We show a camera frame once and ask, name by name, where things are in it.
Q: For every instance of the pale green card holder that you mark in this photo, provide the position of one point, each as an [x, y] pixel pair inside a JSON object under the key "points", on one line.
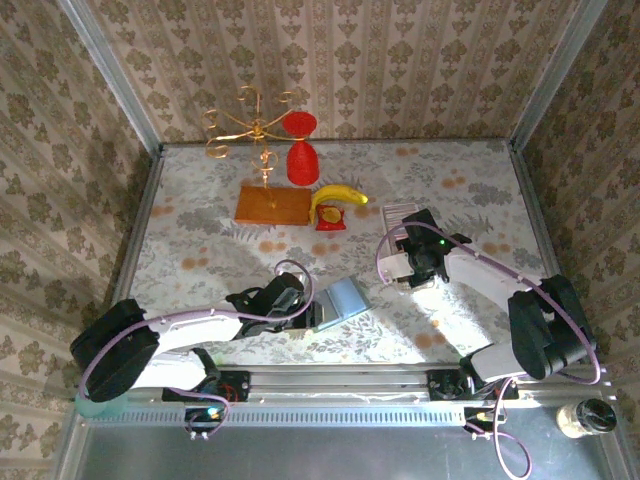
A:
{"points": [[347, 300]]}

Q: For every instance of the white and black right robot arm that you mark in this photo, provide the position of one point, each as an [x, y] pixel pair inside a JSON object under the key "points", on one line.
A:
{"points": [[480, 280]]}

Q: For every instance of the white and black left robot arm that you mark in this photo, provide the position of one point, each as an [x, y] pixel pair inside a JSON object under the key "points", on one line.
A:
{"points": [[195, 325]]}

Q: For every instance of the white tray of striped cards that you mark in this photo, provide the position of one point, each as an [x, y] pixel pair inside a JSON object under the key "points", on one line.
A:
{"points": [[395, 215]]}

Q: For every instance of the floral patterned tablecloth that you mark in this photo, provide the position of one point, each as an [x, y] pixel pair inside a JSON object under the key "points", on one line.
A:
{"points": [[450, 165]]}

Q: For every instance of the red snack bag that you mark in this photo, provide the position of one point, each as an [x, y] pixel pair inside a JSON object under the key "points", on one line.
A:
{"points": [[330, 217]]}

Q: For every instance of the yellow banana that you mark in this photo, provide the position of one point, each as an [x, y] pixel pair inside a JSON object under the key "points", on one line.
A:
{"points": [[340, 193]]}

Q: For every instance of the red hourglass goblet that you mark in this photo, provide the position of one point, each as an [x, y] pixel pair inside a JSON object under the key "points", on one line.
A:
{"points": [[301, 167]]}

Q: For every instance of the teal plastic cup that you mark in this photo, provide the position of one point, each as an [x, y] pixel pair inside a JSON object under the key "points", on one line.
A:
{"points": [[95, 409]]}

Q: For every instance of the glass jar black lid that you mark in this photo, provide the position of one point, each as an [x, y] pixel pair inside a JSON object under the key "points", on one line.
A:
{"points": [[587, 417]]}

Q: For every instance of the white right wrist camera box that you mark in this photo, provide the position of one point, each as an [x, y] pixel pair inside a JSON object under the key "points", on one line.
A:
{"points": [[395, 267]]}

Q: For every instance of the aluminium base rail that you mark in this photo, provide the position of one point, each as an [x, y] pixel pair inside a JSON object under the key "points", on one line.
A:
{"points": [[340, 382]]}

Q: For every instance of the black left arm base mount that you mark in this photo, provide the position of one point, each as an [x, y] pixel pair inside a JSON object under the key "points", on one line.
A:
{"points": [[235, 387]]}

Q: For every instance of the aluminium table side rail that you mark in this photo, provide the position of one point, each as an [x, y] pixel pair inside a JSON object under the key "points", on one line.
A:
{"points": [[525, 190], [147, 200]]}

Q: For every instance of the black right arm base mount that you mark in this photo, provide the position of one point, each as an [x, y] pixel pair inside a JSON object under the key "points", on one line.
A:
{"points": [[442, 385]]}

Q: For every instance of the aluminium frame post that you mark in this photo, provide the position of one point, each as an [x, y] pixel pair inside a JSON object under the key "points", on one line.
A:
{"points": [[115, 80], [555, 75]]}

